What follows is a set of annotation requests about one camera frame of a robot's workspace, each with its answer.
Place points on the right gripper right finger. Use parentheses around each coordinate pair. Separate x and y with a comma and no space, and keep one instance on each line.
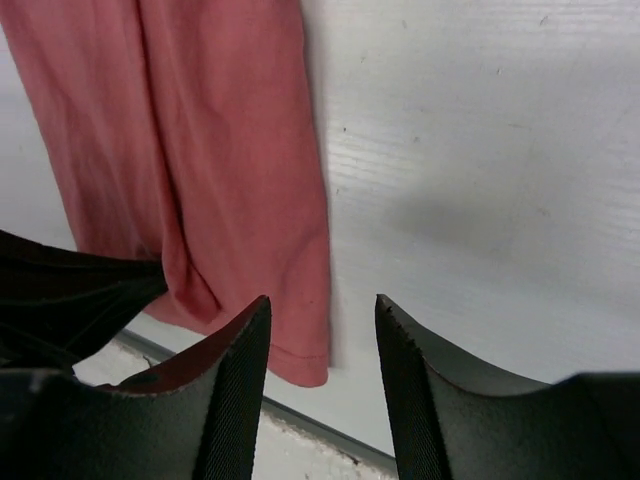
(455,416)

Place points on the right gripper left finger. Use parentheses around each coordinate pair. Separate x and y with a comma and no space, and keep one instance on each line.
(193,416)

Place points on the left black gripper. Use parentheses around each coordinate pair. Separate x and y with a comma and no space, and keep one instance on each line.
(60,307)

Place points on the pink t shirt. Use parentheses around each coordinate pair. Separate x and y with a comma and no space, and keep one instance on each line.
(183,131)

